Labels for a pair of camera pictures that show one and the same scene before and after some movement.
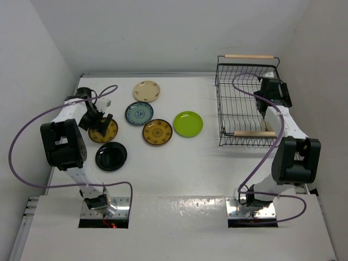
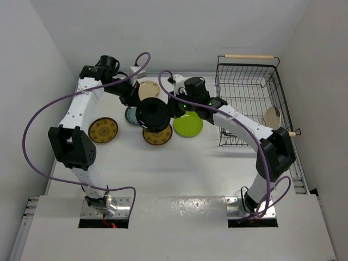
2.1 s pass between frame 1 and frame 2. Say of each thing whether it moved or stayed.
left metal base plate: stayed
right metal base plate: stayed
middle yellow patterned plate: stayed
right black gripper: moved
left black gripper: moved
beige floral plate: stayed
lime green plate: stayed
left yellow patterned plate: stayed
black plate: moved
